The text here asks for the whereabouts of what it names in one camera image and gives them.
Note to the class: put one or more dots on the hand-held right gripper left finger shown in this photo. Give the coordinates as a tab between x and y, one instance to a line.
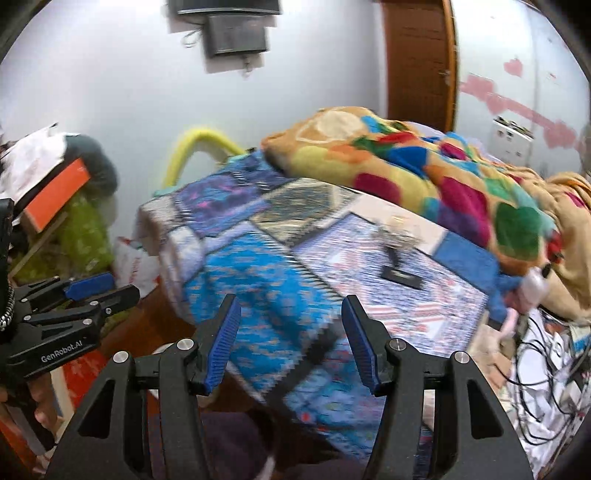
221	346

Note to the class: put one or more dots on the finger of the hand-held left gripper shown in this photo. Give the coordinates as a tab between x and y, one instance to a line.
115	300
87	288

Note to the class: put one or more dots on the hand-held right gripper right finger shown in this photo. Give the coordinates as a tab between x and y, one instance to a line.
362	346

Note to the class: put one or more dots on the black cosmetic case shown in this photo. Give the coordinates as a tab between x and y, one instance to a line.
401	278

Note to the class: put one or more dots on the person's left hand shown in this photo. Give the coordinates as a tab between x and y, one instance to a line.
44	404

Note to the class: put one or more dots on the white red plastic bag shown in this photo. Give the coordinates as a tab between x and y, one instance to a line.
134	267

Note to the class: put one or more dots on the red printed bag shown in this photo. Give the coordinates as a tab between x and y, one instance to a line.
85	376

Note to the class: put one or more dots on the green patterned cloth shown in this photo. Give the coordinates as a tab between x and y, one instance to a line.
83	240

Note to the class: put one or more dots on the blue patchwork bed sheet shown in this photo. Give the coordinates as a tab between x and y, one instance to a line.
300	277

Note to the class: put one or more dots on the person's left leg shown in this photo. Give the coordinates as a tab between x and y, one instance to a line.
231	443

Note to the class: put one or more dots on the orange box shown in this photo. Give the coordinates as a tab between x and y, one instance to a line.
55	196

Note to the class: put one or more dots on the grey cushion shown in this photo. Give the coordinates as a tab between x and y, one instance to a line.
99	161

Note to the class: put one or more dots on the white cloth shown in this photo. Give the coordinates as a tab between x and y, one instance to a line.
27	161

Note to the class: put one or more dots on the yellow foam tube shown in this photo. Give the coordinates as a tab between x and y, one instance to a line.
194	147

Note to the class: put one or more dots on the white pump lotion bottle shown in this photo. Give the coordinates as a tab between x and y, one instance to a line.
531	288

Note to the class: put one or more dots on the colourful heart fleece blanket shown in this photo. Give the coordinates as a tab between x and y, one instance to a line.
438	184

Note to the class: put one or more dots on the brown wooden door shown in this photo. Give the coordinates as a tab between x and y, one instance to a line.
420	64

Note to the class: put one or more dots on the wardrobe with heart stickers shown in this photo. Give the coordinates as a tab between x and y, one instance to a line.
521	69

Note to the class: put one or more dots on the black wall television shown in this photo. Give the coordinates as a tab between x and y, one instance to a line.
224	5

